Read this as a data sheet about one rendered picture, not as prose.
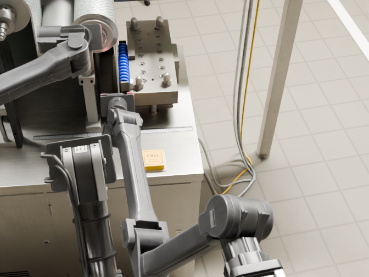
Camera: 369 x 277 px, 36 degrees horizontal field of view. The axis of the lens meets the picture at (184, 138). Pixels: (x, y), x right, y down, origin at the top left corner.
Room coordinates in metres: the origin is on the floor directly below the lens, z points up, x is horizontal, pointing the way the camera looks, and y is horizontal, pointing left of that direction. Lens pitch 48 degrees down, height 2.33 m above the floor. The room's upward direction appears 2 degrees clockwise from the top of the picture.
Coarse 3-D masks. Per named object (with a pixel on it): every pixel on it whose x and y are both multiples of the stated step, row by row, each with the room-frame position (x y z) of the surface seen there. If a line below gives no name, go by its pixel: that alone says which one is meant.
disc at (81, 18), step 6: (78, 18) 1.37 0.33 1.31; (84, 18) 1.37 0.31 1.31; (90, 18) 1.38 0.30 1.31; (96, 18) 1.38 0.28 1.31; (102, 18) 1.38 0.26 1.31; (108, 18) 1.39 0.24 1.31; (72, 24) 1.37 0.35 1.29; (108, 24) 1.38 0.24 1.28; (114, 24) 1.39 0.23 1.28; (114, 30) 1.39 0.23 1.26; (114, 36) 1.39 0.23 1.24; (114, 42) 1.39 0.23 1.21; (108, 48) 1.38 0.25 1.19
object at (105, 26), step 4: (88, 20) 1.37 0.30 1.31; (92, 20) 1.37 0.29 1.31; (96, 20) 1.37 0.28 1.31; (100, 20) 1.38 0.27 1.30; (80, 24) 1.37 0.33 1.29; (88, 24) 1.37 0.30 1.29; (100, 24) 1.37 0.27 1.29; (104, 24) 1.37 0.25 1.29; (104, 28) 1.37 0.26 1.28; (108, 28) 1.37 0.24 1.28; (108, 32) 1.37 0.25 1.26; (112, 32) 1.38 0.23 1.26; (108, 36) 1.37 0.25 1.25; (112, 36) 1.38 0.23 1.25; (108, 40) 1.37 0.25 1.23; (112, 40) 1.38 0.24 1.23; (104, 44) 1.37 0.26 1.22; (108, 44) 1.37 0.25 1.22
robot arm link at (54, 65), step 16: (64, 48) 1.02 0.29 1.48; (80, 48) 1.03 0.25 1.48; (32, 64) 0.97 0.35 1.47; (48, 64) 0.97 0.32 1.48; (64, 64) 0.98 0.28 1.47; (80, 64) 1.01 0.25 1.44; (0, 80) 0.91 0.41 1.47; (16, 80) 0.92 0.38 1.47; (32, 80) 0.93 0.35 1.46; (48, 80) 0.95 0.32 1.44; (0, 96) 0.88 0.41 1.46; (16, 96) 0.90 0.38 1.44
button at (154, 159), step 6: (144, 150) 1.20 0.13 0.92; (150, 150) 1.20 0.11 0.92; (156, 150) 1.20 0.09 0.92; (162, 150) 1.20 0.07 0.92; (144, 156) 1.17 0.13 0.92; (150, 156) 1.17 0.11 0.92; (156, 156) 1.17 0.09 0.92; (162, 156) 1.17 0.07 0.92; (144, 162) 1.15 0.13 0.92; (150, 162) 1.15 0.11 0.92; (156, 162) 1.15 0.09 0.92; (162, 162) 1.15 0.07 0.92; (150, 168) 1.13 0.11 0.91; (156, 168) 1.13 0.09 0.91; (162, 168) 1.14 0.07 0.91
